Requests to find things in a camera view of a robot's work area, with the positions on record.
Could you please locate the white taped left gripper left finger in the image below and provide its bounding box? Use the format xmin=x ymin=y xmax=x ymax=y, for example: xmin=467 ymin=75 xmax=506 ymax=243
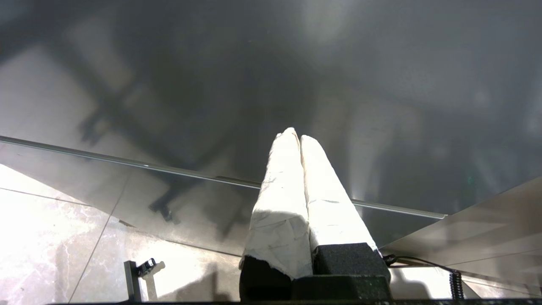
xmin=239 ymin=127 xmax=314 ymax=301

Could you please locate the white tall cabinet side panel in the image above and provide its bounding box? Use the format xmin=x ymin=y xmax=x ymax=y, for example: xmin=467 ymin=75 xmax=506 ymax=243
xmin=379 ymin=175 xmax=542 ymax=297

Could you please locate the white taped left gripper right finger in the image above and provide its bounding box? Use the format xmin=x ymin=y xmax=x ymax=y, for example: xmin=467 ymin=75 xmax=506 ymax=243
xmin=301 ymin=135 xmax=391 ymax=283

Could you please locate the stainless steel refrigerator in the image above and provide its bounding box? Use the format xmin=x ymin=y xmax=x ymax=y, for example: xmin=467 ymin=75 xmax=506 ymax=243
xmin=0 ymin=0 xmax=542 ymax=257

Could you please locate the grey metal bracket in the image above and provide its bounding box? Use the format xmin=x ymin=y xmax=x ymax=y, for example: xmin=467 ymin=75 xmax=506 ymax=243
xmin=124 ymin=258 xmax=157 ymax=302

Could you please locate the black coiled left gripper cable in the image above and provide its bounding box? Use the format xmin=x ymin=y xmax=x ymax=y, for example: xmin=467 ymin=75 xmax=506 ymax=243
xmin=383 ymin=254 xmax=465 ymax=299

